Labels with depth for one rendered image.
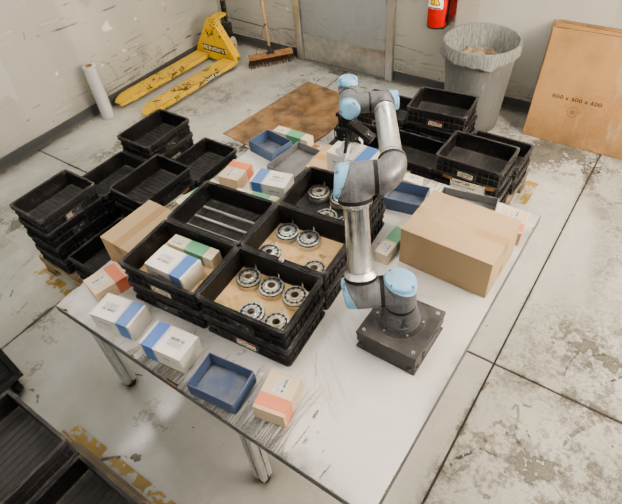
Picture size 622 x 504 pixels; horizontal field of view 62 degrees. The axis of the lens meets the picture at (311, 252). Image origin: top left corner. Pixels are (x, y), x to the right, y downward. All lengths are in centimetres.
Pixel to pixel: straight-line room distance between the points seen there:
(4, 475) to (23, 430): 18
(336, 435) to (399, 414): 23
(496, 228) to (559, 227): 150
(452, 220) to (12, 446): 200
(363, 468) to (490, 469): 95
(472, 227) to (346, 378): 81
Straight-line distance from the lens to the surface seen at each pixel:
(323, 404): 194
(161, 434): 283
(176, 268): 215
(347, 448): 187
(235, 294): 211
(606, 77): 438
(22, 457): 245
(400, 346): 195
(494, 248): 219
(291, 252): 223
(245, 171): 281
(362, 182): 166
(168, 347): 208
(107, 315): 228
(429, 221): 226
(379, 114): 191
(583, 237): 373
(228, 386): 202
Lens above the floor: 241
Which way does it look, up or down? 45 degrees down
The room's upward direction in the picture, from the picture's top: 6 degrees counter-clockwise
